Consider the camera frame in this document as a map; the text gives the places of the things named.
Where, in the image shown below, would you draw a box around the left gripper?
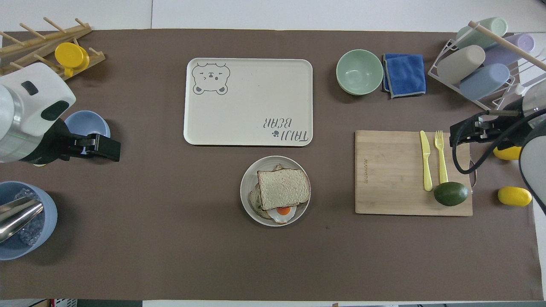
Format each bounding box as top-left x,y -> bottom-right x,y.
19,119 -> 74,166

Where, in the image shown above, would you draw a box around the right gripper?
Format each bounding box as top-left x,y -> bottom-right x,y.
486,99 -> 534,148

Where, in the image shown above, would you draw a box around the cream round plate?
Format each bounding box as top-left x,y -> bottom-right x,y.
240,156 -> 311,227

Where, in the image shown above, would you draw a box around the yellow lemon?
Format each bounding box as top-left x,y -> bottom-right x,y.
493,145 -> 522,161
497,186 -> 533,207

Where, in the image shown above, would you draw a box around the small blue bowl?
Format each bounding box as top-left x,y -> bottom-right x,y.
64,110 -> 110,155

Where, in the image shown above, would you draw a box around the blue cup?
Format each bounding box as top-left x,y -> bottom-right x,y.
459,63 -> 511,101

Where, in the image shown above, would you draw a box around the metal scoop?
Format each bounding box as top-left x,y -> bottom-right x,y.
0,197 -> 44,243

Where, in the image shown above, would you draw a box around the yellow plastic fork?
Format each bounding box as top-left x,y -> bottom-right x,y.
434,130 -> 449,185

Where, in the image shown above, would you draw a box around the purple cup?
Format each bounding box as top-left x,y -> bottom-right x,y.
484,33 -> 535,67

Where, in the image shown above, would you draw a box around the beige cup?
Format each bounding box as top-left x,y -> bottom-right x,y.
437,45 -> 486,85

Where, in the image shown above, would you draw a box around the wooden dowel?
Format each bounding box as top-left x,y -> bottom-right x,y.
468,20 -> 546,71

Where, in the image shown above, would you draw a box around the clear ice cubes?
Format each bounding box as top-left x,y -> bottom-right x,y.
15,188 -> 46,246

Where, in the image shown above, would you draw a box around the green avocado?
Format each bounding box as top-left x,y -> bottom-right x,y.
433,182 -> 469,207

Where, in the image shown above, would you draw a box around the yellow plastic cup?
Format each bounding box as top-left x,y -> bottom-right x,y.
55,42 -> 90,78

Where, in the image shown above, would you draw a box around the yellow plastic knife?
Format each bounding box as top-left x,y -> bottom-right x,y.
420,130 -> 433,191

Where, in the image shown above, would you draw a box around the wooden drying rack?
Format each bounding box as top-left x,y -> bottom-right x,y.
0,17 -> 106,79

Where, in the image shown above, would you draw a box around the green cup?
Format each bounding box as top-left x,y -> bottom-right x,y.
456,17 -> 508,50

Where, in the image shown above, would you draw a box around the blue cloth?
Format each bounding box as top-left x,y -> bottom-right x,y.
382,53 -> 427,99

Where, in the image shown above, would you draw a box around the wooden cutting board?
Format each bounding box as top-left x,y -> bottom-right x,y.
354,130 -> 477,216

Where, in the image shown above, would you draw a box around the green bowl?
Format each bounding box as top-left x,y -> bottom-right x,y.
336,49 -> 384,95

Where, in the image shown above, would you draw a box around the cream tray with bear print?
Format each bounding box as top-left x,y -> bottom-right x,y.
183,58 -> 314,147

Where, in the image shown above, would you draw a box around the square bread slice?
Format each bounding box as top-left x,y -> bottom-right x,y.
257,168 -> 311,211

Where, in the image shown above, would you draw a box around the fried egg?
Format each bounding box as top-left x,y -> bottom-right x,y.
268,206 -> 298,225

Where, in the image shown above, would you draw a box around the black cable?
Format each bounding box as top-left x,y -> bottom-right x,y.
451,109 -> 546,174

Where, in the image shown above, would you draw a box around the white wire rack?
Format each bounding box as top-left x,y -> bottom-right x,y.
428,32 -> 546,111

